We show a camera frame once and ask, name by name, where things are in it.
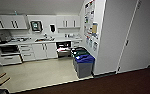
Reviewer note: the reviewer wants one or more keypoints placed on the stainless steel dishwasher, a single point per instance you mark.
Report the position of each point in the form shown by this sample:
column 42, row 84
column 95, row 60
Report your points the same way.
column 64, row 50

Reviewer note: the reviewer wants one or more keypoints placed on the dark bin with green lid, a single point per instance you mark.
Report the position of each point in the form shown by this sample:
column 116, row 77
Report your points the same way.
column 79, row 52

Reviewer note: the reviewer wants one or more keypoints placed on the grey bin with blue lid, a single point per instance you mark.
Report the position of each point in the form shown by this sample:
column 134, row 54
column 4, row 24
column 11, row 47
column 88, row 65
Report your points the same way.
column 84, row 66

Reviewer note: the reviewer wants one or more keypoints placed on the white under-sink cabinet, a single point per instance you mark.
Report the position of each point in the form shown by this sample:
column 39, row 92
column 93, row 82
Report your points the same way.
column 45, row 50

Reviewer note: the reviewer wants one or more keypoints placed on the chrome sink faucet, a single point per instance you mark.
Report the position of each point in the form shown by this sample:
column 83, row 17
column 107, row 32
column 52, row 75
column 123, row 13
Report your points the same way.
column 45, row 36

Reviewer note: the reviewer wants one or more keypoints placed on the white bottom drawer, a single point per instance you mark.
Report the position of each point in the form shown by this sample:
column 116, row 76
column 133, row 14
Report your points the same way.
column 9, row 60

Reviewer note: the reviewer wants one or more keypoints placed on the white door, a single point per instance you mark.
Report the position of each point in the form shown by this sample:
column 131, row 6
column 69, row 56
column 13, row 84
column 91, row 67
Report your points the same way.
column 142, row 36

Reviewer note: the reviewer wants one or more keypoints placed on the built-in microwave oven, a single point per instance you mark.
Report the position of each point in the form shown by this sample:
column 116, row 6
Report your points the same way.
column 7, row 50

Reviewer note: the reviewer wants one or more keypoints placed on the light blue bottle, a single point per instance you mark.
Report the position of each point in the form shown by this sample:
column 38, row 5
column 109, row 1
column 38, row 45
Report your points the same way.
column 15, row 13

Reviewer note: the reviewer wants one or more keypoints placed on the wall poster board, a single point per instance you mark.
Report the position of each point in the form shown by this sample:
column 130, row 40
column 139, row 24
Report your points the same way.
column 91, row 26

